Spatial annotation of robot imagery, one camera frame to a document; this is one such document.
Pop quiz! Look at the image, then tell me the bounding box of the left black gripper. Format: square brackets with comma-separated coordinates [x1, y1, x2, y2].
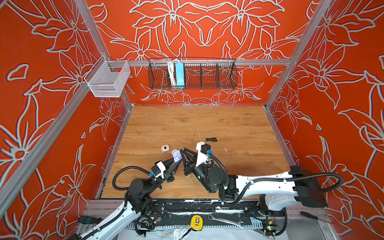
[145, 156, 180, 196]

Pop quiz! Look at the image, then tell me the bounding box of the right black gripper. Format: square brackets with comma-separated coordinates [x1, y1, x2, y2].
[179, 148, 217, 196]

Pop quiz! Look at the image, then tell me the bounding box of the purple round puck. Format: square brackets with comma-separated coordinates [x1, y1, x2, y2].
[172, 149, 182, 163]

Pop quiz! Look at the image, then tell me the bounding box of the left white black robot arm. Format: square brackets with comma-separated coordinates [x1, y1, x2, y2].
[69, 159, 183, 240]

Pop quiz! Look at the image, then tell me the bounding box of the silver wrench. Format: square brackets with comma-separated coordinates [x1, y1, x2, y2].
[208, 215, 244, 229]

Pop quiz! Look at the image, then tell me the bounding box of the yellow tape measure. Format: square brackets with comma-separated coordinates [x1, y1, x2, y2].
[190, 215, 203, 231]

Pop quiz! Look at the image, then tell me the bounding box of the light blue box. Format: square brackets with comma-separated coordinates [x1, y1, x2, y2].
[175, 62, 185, 89]

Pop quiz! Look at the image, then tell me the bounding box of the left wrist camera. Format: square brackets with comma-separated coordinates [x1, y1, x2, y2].
[149, 161, 166, 180]

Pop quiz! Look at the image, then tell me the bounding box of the yellow black handled screwdriver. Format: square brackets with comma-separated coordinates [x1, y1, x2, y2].
[194, 138, 219, 142]

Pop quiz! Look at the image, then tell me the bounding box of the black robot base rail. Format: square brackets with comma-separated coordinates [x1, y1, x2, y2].
[140, 197, 286, 229]

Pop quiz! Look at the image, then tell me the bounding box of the black wire wall basket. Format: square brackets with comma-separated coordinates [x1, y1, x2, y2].
[148, 58, 238, 90]

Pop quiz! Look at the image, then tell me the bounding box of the white coiled cable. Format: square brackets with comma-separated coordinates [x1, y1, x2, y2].
[166, 59, 177, 88]

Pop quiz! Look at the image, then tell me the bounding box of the green handled screwdriver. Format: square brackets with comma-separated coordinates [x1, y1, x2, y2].
[78, 217, 103, 225]

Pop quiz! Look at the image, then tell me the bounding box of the clear mesh wall basket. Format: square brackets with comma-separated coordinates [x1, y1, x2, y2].
[85, 56, 131, 98]

